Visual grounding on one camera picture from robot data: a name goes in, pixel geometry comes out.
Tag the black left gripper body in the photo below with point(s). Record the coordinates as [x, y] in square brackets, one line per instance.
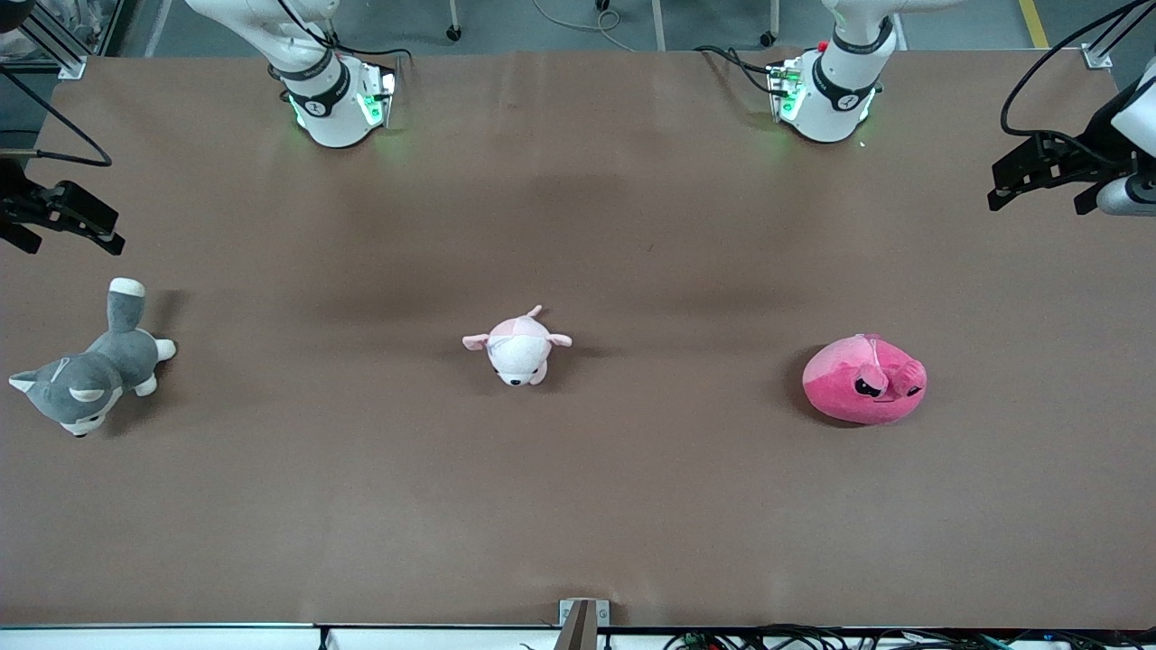
[1095, 144]

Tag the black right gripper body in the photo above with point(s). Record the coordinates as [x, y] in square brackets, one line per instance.
[18, 204]

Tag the hot pink round plush toy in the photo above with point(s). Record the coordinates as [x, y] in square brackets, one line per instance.
[840, 388]

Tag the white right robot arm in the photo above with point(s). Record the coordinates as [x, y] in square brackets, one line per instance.
[330, 108]

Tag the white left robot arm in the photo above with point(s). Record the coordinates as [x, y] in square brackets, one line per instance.
[840, 99]

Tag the grey white husky plush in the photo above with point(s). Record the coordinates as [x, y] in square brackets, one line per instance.
[108, 361]

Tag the grey metal stand leg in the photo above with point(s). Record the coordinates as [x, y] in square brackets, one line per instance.
[659, 25]

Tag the pale pink plush pig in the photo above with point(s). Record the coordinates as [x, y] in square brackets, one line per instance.
[519, 352]

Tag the aluminium frame post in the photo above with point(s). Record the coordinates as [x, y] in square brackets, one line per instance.
[56, 50]
[1111, 41]

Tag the white table edge rail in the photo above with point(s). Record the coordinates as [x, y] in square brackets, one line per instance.
[181, 639]

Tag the metal table edge bracket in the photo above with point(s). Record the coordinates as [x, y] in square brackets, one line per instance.
[582, 623]

